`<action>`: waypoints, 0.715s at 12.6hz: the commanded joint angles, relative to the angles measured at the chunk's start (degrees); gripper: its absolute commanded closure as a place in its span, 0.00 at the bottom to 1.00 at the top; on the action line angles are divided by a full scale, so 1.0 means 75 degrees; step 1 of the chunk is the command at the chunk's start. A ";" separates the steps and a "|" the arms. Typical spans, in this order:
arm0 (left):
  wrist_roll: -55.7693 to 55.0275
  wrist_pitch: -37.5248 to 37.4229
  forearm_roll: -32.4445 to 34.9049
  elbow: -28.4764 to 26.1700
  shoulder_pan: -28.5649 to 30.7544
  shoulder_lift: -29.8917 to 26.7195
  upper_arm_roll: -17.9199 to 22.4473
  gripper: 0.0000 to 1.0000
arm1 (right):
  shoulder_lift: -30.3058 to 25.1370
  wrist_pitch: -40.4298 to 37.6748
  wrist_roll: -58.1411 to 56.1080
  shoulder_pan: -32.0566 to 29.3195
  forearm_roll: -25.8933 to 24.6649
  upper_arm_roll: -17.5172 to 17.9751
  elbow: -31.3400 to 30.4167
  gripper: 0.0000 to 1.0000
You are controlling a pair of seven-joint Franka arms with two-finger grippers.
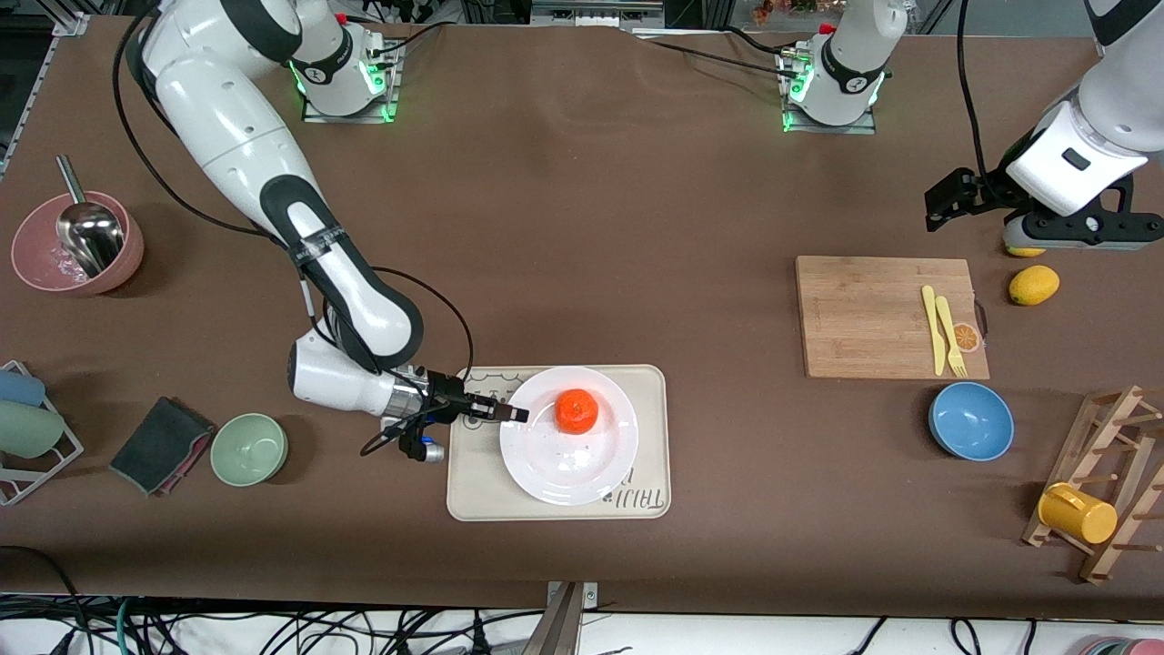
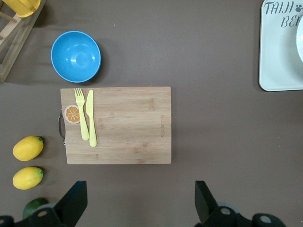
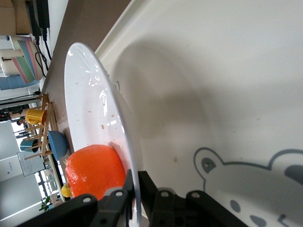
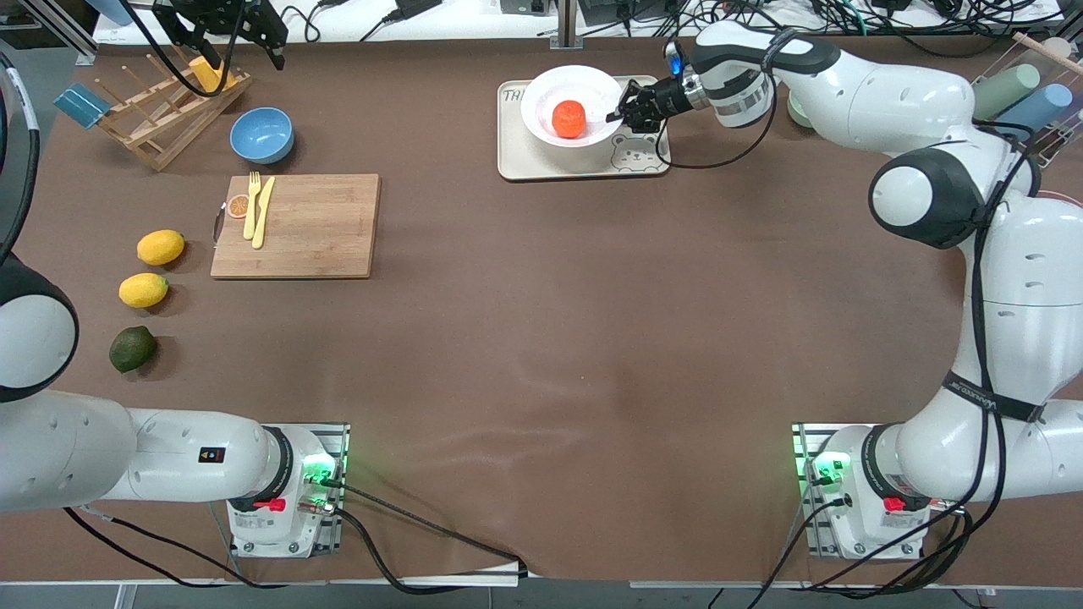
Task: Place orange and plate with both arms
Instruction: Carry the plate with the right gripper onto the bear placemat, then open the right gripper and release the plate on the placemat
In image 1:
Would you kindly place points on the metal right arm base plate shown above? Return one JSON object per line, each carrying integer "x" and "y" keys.
{"x": 346, "y": 116}

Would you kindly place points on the blue plastic bowl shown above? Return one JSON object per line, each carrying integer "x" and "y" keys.
{"x": 971, "y": 420}

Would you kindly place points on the dark grey folded cloth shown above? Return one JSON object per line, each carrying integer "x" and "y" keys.
{"x": 159, "y": 446}

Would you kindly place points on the steel ladle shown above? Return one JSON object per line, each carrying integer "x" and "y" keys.
{"x": 89, "y": 232}

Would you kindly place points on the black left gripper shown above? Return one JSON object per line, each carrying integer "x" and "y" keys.
{"x": 988, "y": 193}

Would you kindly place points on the pale blue cup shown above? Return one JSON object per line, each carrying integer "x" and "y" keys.
{"x": 20, "y": 388}

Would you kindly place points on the yellow plastic fork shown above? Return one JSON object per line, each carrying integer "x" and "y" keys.
{"x": 950, "y": 337}

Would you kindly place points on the orange mandarin fruit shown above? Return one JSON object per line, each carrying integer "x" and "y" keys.
{"x": 577, "y": 411}

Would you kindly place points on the pink bowl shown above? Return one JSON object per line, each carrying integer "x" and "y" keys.
{"x": 36, "y": 264}

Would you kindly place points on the orange slice toy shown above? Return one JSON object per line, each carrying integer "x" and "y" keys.
{"x": 967, "y": 337}

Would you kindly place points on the bamboo cutting board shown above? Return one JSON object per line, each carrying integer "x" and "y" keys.
{"x": 864, "y": 318}

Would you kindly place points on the yellow plastic knife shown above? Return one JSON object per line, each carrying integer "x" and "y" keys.
{"x": 934, "y": 327}

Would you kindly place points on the yellow plastic cup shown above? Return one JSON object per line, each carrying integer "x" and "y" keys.
{"x": 1078, "y": 514}

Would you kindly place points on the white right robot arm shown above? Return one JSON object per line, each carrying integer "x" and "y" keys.
{"x": 236, "y": 118}

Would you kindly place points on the metal table edge bracket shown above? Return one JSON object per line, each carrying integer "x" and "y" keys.
{"x": 568, "y": 619}

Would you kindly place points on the wooden peg cup rack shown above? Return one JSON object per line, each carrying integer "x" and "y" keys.
{"x": 1105, "y": 428}

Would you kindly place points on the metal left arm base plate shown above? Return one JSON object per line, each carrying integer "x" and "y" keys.
{"x": 827, "y": 127}

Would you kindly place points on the pale green cup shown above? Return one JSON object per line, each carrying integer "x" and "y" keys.
{"x": 27, "y": 429}

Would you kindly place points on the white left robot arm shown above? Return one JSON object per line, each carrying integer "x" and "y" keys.
{"x": 1118, "y": 100}

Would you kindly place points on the pale green bowl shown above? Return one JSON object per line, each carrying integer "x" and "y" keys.
{"x": 248, "y": 448}

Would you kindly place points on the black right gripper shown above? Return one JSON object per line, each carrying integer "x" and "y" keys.
{"x": 445, "y": 397}

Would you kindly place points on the white round plate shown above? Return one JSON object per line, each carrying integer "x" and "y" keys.
{"x": 568, "y": 468}

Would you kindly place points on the aluminium frame profile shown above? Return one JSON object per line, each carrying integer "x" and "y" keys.
{"x": 596, "y": 11}

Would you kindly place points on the beige bear print tray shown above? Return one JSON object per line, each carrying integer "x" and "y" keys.
{"x": 473, "y": 491}

